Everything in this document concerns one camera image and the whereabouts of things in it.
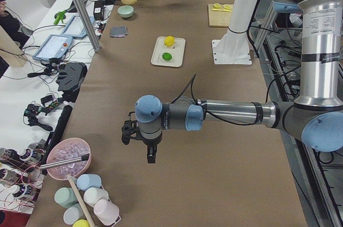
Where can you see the white rabbit tray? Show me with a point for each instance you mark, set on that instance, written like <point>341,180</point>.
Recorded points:
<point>176,51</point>

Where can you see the teach pendant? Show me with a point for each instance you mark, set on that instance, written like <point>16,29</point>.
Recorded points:
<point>55,46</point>
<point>75,28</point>

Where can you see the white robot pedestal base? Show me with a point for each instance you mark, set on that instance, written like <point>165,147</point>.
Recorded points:
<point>234,47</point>

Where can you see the pink bowl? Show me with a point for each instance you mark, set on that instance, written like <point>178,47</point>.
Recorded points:
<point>65,150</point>

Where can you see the metal tongs in bowl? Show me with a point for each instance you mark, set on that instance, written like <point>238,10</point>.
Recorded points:
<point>65,162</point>

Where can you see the lemon slice by handle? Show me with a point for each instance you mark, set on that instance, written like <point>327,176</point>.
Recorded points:
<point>227,6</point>

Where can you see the yellow plastic knife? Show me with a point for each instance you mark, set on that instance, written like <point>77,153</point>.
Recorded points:
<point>221,10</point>

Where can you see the green lime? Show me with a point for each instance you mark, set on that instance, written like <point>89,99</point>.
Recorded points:
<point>167,56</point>

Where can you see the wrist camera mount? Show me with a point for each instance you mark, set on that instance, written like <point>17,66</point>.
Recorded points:
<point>130,130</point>

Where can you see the white cup on rack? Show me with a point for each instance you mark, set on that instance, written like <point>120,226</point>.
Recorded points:
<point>92,195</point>

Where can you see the upper teach pendant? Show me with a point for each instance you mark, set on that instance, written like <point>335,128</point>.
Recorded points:
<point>75,28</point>

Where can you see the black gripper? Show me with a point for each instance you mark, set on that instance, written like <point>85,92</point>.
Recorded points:
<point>150,142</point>

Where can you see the lower teach pendant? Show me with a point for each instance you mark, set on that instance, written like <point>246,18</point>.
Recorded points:
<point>55,46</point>

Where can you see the green cup on rack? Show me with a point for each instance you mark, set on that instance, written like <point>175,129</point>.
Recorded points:
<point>65,197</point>

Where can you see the blue cup on rack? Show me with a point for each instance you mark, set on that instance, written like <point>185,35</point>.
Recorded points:
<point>87,181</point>

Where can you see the grey folded cloth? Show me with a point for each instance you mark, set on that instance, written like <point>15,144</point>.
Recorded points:
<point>120,31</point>

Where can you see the grey cup on rack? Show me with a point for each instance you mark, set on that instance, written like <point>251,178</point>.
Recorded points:
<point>72,214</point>

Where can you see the black stand on side table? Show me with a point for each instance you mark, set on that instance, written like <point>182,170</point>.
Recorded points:
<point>69,80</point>

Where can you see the yellow lemon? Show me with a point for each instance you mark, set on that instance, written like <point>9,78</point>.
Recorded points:
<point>169,41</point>

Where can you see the mint green bowl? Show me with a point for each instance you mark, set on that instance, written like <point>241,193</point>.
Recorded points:
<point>125,11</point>

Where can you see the lemon slice near knife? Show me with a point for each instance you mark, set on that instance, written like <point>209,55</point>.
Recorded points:
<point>216,5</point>

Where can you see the aluminium frame post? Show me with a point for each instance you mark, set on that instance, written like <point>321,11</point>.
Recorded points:
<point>81,8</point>

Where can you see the yellow cup on rack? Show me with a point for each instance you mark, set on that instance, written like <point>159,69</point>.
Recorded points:
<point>81,223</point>

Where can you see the bamboo cutting board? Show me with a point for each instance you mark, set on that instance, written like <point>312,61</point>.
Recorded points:
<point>219,19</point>

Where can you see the pink cup on rack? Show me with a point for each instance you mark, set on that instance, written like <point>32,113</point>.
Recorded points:
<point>107,212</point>

